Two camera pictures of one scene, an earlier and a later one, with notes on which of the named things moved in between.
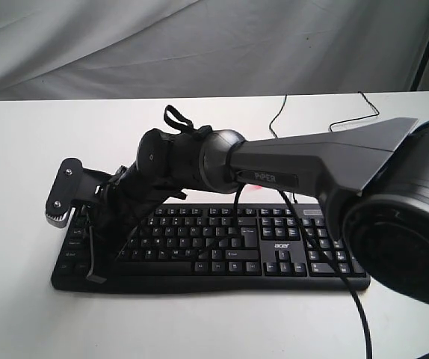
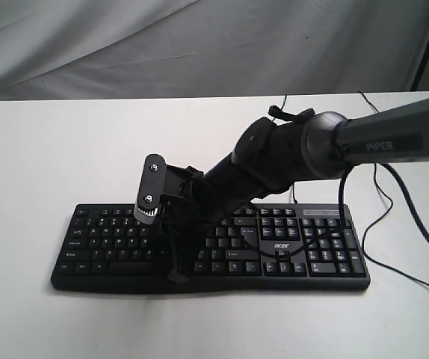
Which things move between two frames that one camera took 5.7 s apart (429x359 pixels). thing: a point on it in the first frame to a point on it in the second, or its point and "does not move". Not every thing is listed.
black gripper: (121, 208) to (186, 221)
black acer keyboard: (217, 247) does not move
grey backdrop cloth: (85, 49) does not move
